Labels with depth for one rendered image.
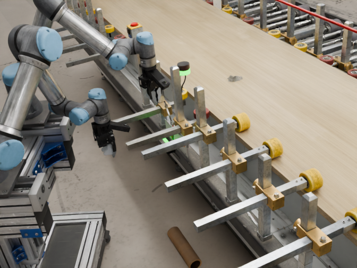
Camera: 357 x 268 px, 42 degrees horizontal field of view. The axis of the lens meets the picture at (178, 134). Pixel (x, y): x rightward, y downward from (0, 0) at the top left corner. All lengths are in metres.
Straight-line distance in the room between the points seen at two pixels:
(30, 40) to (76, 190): 1.87
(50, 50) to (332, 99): 1.40
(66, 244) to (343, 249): 1.54
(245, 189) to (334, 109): 0.57
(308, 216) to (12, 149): 1.03
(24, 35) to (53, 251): 1.37
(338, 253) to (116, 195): 1.82
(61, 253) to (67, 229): 0.18
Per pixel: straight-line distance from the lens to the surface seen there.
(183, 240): 2.82
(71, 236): 2.82
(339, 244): 1.92
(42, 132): 2.32
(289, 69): 2.75
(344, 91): 2.54
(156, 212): 3.14
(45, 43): 1.75
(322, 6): 2.98
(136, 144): 2.27
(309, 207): 1.54
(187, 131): 2.31
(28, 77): 1.76
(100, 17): 3.37
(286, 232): 2.09
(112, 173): 3.55
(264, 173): 1.72
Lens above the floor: 2.11
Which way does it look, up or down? 33 degrees down
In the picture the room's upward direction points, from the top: 7 degrees counter-clockwise
